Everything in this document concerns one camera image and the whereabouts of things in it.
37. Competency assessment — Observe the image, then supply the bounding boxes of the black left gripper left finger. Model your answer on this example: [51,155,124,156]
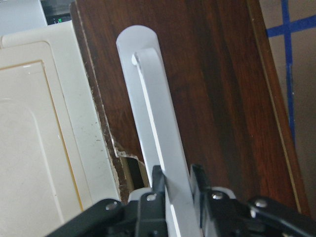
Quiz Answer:
[152,165,165,197]

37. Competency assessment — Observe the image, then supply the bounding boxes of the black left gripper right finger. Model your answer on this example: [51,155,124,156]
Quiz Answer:
[191,164,211,197]

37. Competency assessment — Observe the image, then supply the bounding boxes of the white drawer handle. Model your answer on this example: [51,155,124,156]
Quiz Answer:
[116,25,201,237]

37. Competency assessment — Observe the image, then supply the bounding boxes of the dark brown wooden drawer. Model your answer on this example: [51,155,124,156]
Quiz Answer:
[70,0,311,215]

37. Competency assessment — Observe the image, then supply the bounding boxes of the cream plastic storage box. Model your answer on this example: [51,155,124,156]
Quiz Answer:
[0,22,119,237]

